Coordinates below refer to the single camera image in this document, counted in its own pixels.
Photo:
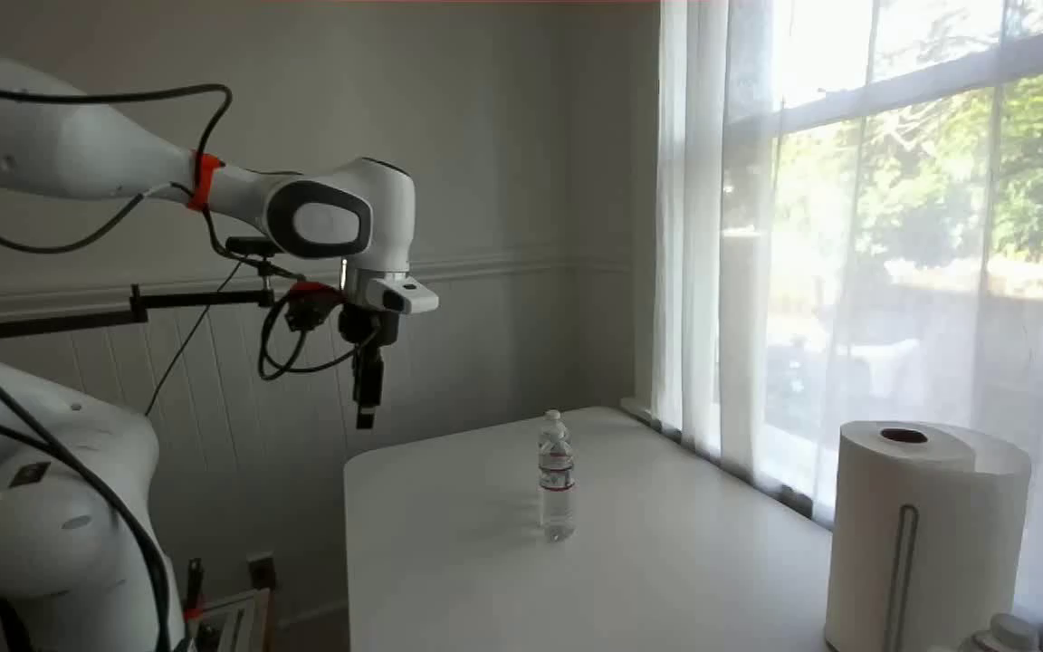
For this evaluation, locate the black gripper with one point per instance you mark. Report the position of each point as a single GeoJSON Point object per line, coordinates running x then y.
{"type": "Point", "coordinates": [371, 328]}

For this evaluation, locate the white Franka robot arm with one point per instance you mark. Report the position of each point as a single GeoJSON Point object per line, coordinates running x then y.
{"type": "Point", "coordinates": [62, 145]}

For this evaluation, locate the clear labelled water bottle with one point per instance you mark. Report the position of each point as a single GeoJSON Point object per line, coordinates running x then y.
{"type": "Point", "coordinates": [556, 485]}

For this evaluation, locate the white framed board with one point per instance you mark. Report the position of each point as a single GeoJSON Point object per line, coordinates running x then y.
{"type": "Point", "coordinates": [238, 620]}

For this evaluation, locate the black boom stand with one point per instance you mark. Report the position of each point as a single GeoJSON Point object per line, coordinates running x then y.
{"type": "Point", "coordinates": [62, 321]}

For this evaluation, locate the sheer white curtain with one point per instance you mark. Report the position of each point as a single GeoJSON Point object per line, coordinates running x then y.
{"type": "Point", "coordinates": [690, 242]}

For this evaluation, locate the metal paper towel holder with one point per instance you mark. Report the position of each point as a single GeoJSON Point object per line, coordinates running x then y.
{"type": "Point", "coordinates": [905, 581]}

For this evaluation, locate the white paper towel roll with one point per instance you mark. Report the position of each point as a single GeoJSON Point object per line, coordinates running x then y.
{"type": "Point", "coordinates": [926, 531]}

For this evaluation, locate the white framed window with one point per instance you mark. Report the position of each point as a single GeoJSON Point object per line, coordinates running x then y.
{"type": "Point", "coordinates": [931, 219]}

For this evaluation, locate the orange camera mount clip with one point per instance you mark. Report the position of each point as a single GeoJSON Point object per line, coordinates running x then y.
{"type": "Point", "coordinates": [308, 290]}

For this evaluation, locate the dark wall outlet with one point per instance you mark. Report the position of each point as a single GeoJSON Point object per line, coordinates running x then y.
{"type": "Point", "coordinates": [264, 572]}

